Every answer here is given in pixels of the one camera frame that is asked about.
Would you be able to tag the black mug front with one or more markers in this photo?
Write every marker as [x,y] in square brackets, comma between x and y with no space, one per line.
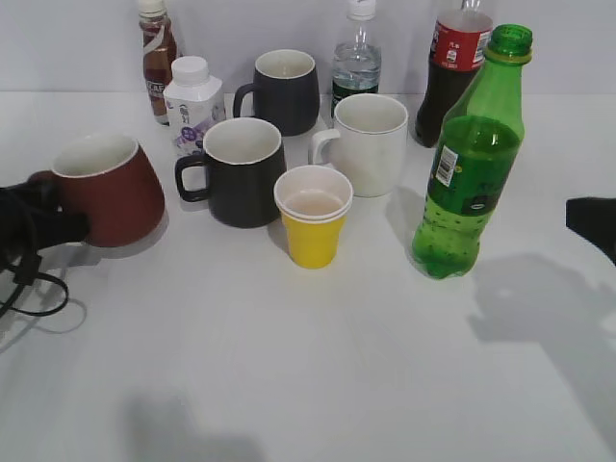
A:
[242,158]

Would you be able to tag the green plastic soda bottle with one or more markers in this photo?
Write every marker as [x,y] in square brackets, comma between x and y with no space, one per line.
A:
[480,138]

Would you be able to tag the red ceramic mug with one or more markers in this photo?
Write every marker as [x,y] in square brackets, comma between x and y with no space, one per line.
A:
[109,178]

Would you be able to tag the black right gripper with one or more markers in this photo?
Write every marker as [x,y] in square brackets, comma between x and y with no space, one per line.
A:
[593,219]

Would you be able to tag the black mug rear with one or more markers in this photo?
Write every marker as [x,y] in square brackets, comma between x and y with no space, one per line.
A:
[285,91]

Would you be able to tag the black mug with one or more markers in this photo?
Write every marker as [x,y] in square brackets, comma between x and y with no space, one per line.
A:
[242,158]
[285,91]

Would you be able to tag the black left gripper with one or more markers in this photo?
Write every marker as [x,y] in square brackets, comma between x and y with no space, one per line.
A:
[18,232]

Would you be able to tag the yellow paper cup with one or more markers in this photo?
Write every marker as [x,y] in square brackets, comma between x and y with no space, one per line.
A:
[313,202]

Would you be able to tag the clear water bottle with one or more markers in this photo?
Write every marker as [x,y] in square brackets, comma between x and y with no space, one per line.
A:
[356,63]

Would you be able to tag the white ceramic mug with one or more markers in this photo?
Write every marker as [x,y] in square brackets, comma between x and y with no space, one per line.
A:
[367,143]

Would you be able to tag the brown coffee drink bottle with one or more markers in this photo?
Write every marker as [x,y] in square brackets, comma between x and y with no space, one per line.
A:
[159,50]

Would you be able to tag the cola bottle red label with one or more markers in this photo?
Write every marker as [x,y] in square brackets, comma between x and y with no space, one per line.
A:
[461,33]

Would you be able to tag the white milk carton bottle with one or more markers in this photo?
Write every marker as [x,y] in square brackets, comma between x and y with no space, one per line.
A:
[194,102]

